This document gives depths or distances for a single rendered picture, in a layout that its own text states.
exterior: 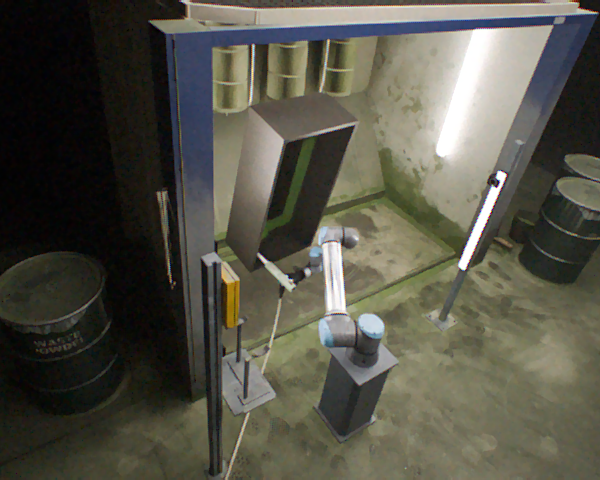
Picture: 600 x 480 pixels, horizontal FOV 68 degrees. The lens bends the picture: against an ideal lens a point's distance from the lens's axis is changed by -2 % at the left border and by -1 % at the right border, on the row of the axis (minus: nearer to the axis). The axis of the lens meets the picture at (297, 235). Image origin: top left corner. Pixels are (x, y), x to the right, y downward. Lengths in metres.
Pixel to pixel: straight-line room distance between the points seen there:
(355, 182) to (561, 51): 2.22
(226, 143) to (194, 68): 2.39
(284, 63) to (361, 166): 1.59
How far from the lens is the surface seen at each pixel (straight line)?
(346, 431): 3.04
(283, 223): 3.72
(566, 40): 3.86
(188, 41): 1.78
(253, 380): 2.31
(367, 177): 5.00
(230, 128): 4.20
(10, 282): 2.92
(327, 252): 2.65
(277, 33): 1.94
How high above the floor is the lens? 2.71
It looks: 37 degrees down
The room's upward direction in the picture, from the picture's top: 7 degrees clockwise
